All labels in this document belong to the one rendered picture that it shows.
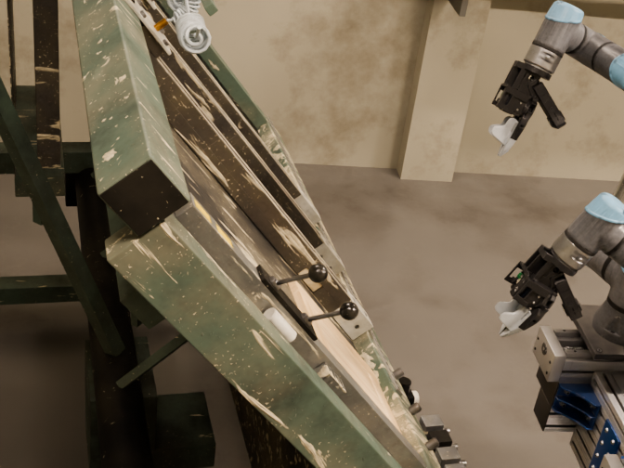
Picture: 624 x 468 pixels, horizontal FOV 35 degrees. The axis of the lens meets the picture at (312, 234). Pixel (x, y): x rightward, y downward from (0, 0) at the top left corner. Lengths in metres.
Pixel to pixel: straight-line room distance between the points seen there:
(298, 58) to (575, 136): 1.69
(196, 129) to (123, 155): 0.83
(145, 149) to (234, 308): 0.31
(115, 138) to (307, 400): 0.57
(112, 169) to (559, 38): 1.16
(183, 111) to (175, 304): 0.79
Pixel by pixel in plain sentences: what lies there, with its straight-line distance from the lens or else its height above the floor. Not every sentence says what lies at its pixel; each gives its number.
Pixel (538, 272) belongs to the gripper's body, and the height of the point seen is 1.52.
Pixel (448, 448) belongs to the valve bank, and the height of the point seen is 0.77.
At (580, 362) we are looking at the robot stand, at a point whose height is 0.97.
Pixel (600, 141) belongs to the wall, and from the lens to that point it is 5.93.
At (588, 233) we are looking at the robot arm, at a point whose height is 1.62.
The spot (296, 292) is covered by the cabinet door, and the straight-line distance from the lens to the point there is 2.33.
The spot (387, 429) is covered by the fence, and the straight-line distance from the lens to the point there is 2.22.
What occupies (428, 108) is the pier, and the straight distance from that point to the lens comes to 5.37.
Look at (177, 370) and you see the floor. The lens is 3.95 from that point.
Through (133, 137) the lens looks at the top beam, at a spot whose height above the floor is 1.86.
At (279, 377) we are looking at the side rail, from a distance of 1.69.
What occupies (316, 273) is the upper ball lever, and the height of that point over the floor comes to 1.51.
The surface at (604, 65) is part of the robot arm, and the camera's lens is 2.26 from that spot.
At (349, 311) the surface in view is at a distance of 1.91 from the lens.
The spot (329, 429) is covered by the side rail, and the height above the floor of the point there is 1.32.
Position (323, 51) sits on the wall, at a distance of 5.28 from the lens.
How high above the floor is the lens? 2.53
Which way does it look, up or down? 31 degrees down
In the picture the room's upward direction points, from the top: 8 degrees clockwise
